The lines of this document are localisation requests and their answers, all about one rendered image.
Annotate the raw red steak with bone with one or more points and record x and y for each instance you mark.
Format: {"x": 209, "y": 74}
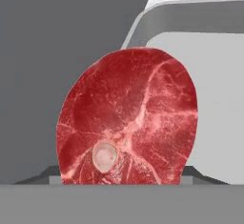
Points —
{"x": 127, "y": 113}

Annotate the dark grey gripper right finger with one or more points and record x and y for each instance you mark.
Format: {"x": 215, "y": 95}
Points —
{"x": 192, "y": 177}

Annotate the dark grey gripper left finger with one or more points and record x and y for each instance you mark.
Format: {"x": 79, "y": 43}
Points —
{"x": 50, "y": 177}

